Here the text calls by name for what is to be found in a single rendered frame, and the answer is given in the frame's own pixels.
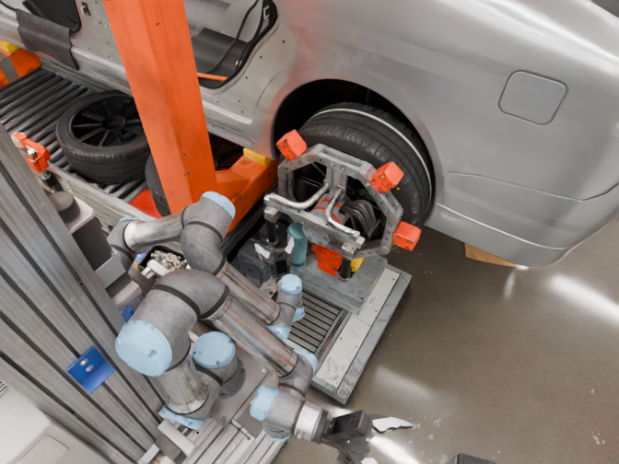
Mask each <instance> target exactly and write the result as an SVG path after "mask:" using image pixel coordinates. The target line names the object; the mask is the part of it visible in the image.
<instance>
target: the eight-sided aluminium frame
mask: <svg viewBox="0 0 619 464"><path fill-rule="evenodd" d="M312 162H318V163H321V164H323V165H324V166H327V167H331V168H333V169H335V170H338V171H340V172H343V173H345V174H346V175H348V176H351V177H353V178H355V179H358V180H360V181H361V182H362V184H363V185H364V186H365V188H366V189H367V191H368V192H369V194H370V195H371V197H372V198H373V199H374V201H375V202H376V204H377V205H378V206H379V208H380V210H381V211H382V212H383V213H384V214H385V215H386V217H387V221H386V225H385V228H384V232H383V236H382V239H377V240H371V241H367V242H365V245H364V246H363V248H362V249H359V251H358V252H357V254H356V256H355V257H354V258H353V260H355V259H358V258H365V257H371V256H378V255H382V256H383V255H384V254H388V253H389V251H390V250H391V247H392V246H393V244H392V243H391V241H392V237H393V234H394V231H395V230H396V228H397V226H398V225H399V224H400V221H401V218H402V215H403V208H402V207H401V204H400V203H398V201H397V200H396V199H395V197H394V196H393V194H392V193H391V191H390V190H388V191H386V192H384V193H382V194H380V193H379V192H378V191H377V190H376V189H375V188H374V187H373V186H372V185H371V184H370V183H369V181H370V179H371V178H372V176H373V175H374V173H375V172H376V171H377V170H376V169H375V168H374V167H373V166H372V165H371V164H369V163H368V162H367V161H362V160H360V159H357V158H355V157H351V156H349V155H347V154H345V153H342V152H340V151H337V150H335V149H332V148H330V147H329V146H327V145H322V144H317V145H314V146H312V147H310V148H308V149H306V150H305V151H304V152H303V154H302V155H301V156H300V157H298V158H296V159H294V160H292V161H287V159H285V160H284V161H283V162H282V163H281V164H280V165H279V167H278V171H277V173H278V192H279V196H282V197H284V198H286V199H288V200H289V201H292V202H296V203H298V201H297V200H296V199H295V197H294V195H293V170H295V169H297V168H301V167H304V166H306V165H308V164H310V163H312ZM290 217H291V219H292V220H293V221H294V222H295V223H302V224H304V222H302V221H299V220H297V219H296V218H294V217H292V216H290ZM344 243H345V242H344V241H342V240H341V239H339V238H336V237H334V238H332V240H331V241H330V242H329V244H327V245H324V247H325V248H327V249H330V250H332V251H334V252H336V253H338V254H340V255H341V252H340V251H341V247H342V246H343V245H344Z"/></svg>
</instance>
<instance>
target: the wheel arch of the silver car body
mask: <svg viewBox="0 0 619 464"><path fill-rule="evenodd" d="M356 83H357V84H358V85H357V86H356V88H355V90H354V91H353V92H352V94H351V96H350V97H349V99H348V101H347V102H355V103H356V102H357V103H361V104H362V103H363V104H364V103H365V99H366V95H367V90H368V88H369V89H371V90H372V91H371V96H370V100H369V105H371V106H373V107H376V108H378V109H381V110H384V111H385V112H388V113H389V114H390V115H393V116H394V117H395V118H397V119H399V120H400V121H401V122H403V123H404V124H405V125H406V127H409V128H410V129H411V130H412V133H415V134H416V136H417V137H418V138H419V139H420V141H421V142H422V144H423V145H424V146H425V148H426V151H427V152H428V154H429V155H430V158H431V161H432V165H433V169H434V173H435V181H436V192H435V200H434V204H433V207H432V209H431V211H430V213H429V215H428V217H427V218H426V221H425V222H424V226H426V225H427V223H428V222H429V220H430V219H431V217H432V215H433V213H434V210H435V207H436V203H437V198H438V178H437V172H436V168H435V164H434V160H433V157H432V156H431V153H430V150H429V148H428V146H427V144H426V141H425V139H424V137H423V136H422V134H421V133H420V132H419V130H418V129H417V127H416V126H415V124H414V123H413V122H412V121H411V119H410V118H409V117H408V115H406V114H405V113H404V112H403V111H402V110H401V109H400V108H399V107H398V106H397V105H396V104H395V103H394V102H392V101H391V100H390V99H388V98H387V97H385V96H384V95H382V94H381V93H379V91H377V90H375V89H373V88H371V87H368V86H366V85H364V84H361V83H358V82H357V81H353V80H350V79H345V78H340V77H318V78H313V79H310V80H307V81H305V82H302V83H300V84H298V85H296V86H295V87H293V88H291V89H290V90H289V91H288V92H287V93H286V94H285V95H284V96H283V97H282V98H281V100H280V101H279V103H278V104H277V106H276V108H275V110H274V114H273V116H272V120H271V123H270V129H269V147H270V153H271V157H272V160H276V159H277V158H278V157H279V156H280V155H281V151H280V150H279V149H278V147H277V146H276V145H275V144H276V143H277V142H278V141H279V140H280V139H281V138H282V137H283V136H284V135H285V134H286V133H289V132H291V131H293V130H296V131H298V130H299V129H300V128H301V127H302V126H303V125H304V124H305V123H306V122H307V121H308V120H309V119H310V117H311V116H312V115H313V114H315V113H316V112H317V111H318V110H320V109H322V108H324V107H327V106H329V105H332V104H335V103H340V102H345V99H346V97H347V96H348V94H349V92H350V91H351V89H352V88H353V86H354V85H355V84H356Z"/></svg>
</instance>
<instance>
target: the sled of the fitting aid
mask: <svg viewBox="0 0 619 464"><path fill-rule="evenodd" d="M312 244H313V242H312V241H310V240H309V239H308V245H307V252H308V251H309V250H310V248H311V247H312ZM387 262H388V261H386V264H385V265H384V267H383V269H382V270H381V272H380V274H379V276H378V278H377V280H376V281H375V283H374V284H373V285H372V287H371V289H370V291H369V292H368V295H367V296H366V298H365V300H364V301H363V303H360V302H358V301H356V300H355V299H353V298H351V297H349V296H346V295H344V294H343V293H341V292H339V291H337V290H335V289H333V288H331V287H330V286H328V285H326V284H323V283H321V282H319V281H317V280H315V279H313V278H311V277H309V276H307V275H306V274H304V273H301V272H300V271H298V270H293V269H291V268H290V274H294V275H296V276H298V277H299V279H300V280H301V284H302V287H303V288H305V289H307V290H309V291H311V292H312V293H314V294H316V295H318V296H321V297H323V298H325V299H326V300H328V301H330V302H332V303H334V304H335V305H337V306H339V307H342V308H344V309H346V310H347V311H349V312H351V313H353V314H355V315H357V316H358V315H359V313H360V311H361V310H362V308H363V306H364V305H365V304H366V302H367V300H368V298H369V296H370V294H371V293H372V291H373V289H374V288H375V286H376V284H377V282H378V281H379V279H380V277H381V276H382V274H383V272H384V271H385V269H386V266H387Z"/></svg>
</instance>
